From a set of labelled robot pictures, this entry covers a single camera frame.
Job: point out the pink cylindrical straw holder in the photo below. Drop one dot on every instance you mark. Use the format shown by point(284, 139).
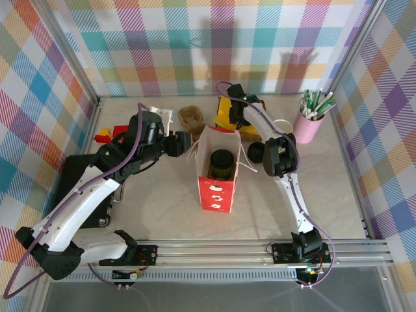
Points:
point(307, 128)

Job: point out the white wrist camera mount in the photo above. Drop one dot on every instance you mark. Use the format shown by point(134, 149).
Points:
point(162, 113)

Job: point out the aluminium side rail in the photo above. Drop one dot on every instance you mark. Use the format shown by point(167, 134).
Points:
point(354, 182)

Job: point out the aluminium mounting rail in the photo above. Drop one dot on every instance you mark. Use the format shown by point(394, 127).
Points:
point(211, 250)

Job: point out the red yellow toy blocks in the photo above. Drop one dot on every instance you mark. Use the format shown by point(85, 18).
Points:
point(117, 130)

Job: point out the aluminium frame post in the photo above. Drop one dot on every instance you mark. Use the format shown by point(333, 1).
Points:
point(65, 48)
point(357, 42)

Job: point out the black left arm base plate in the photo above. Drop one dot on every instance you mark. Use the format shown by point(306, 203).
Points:
point(148, 255)

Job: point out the black plastic lid stack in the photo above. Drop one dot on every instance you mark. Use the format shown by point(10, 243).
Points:
point(255, 152)

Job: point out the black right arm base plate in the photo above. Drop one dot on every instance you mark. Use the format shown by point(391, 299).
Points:
point(282, 253)

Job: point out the yellow plastic block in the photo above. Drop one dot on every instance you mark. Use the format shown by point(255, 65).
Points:
point(104, 132)

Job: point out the brown pulp cup carrier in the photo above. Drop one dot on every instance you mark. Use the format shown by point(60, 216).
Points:
point(191, 118)

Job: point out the small electronics connector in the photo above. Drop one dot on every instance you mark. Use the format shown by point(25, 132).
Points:
point(130, 275)
point(310, 271)

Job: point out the red paper takeout bag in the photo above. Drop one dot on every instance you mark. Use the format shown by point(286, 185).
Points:
point(216, 198)

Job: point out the black plastic cup lid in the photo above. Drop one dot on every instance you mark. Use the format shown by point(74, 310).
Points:
point(222, 157)

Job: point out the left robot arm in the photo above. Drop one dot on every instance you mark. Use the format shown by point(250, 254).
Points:
point(81, 201)

